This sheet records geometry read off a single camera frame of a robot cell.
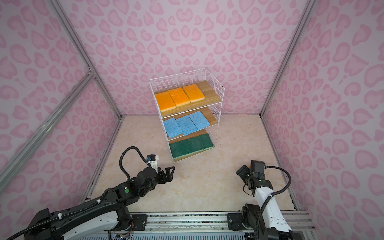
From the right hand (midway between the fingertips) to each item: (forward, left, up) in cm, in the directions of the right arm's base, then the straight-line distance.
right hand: (242, 171), depth 86 cm
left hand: (-2, +40, +10) cm, 41 cm away
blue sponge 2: (+16, +31, +22) cm, 42 cm away
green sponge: (+13, +40, 0) cm, 42 cm away
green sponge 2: (+16, +34, -1) cm, 38 cm away
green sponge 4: (+21, +20, -1) cm, 30 cm away
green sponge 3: (+20, +27, -2) cm, 33 cm away
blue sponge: (+14, +39, +21) cm, 47 cm away
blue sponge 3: (+20, +25, +22) cm, 38 cm away
